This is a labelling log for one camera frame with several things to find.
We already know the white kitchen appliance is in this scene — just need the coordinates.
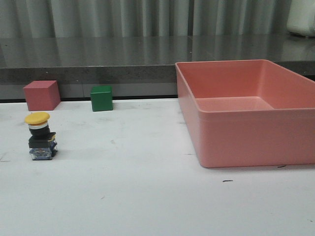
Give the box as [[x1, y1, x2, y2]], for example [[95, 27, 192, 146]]
[[286, 0, 315, 37]]

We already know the pink cube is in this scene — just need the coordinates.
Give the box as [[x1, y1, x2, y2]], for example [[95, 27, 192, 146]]
[[23, 80, 61, 111]]

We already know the green cube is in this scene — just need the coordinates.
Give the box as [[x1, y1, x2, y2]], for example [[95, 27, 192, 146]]
[[90, 86, 113, 112]]

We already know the grey stone counter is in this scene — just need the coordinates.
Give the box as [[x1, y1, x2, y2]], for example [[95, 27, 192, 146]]
[[0, 33, 315, 101]]

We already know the yellow push button switch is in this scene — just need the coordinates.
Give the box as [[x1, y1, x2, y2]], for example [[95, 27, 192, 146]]
[[25, 112, 58, 160]]

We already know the pink plastic bin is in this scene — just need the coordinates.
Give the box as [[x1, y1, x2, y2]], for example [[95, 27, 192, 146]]
[[176, 59, 315, 168]]

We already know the grey curtain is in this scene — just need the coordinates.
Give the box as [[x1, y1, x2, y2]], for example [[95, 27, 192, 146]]
[[0, 0, 291, 38]]

